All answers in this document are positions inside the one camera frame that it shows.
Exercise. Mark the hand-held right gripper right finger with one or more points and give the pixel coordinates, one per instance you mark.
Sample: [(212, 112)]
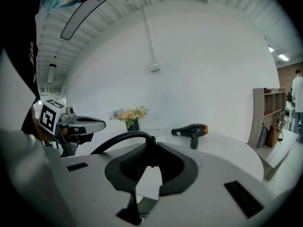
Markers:
[(208, 197)]

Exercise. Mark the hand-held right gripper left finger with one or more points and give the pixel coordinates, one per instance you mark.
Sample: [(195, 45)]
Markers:
[(94, 185)]

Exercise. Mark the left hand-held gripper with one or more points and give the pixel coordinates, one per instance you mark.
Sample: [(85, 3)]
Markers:
[(48, 117)]

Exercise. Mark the person's left forearm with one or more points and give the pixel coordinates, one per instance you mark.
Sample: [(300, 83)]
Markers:
[(45, 137)]

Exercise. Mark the black hair dryer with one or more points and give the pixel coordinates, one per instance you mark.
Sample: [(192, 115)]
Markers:
[(189, 129)]

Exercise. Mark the person's left hand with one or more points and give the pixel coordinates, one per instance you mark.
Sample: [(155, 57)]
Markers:
[(75, 136)]

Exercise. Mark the blue flower bunch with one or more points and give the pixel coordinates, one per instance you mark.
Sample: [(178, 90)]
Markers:
[(116, 114)]

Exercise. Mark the yellow flower bouquet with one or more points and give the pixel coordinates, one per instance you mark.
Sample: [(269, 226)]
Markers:
[(131, 115)]

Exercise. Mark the black flower vase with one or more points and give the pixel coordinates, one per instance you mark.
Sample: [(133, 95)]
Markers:
[(133, 125)]

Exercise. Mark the long ceiling lamp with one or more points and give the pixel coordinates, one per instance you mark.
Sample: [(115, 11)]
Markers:
[(51, 73), (282, 57)]

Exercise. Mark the grey bag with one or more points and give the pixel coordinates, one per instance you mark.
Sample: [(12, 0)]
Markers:
[(262, 137)]

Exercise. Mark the brown bag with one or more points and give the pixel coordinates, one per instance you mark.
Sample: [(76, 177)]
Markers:
[(273, 136)]

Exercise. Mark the wooden shelf cabinet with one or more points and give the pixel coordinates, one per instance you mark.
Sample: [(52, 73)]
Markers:
[(258, 117)]

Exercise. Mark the person's black t-shirt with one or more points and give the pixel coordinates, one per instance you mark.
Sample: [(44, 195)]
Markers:
[(21, 44)]

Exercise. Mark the white wall switch box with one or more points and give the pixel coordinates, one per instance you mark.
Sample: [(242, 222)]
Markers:
[(154, 66)]

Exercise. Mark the white wall conduit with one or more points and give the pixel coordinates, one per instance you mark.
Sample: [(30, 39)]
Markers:
[(148, 34)]

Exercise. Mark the curved head-mount band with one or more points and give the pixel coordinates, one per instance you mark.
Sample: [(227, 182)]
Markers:
[(80, 18)]

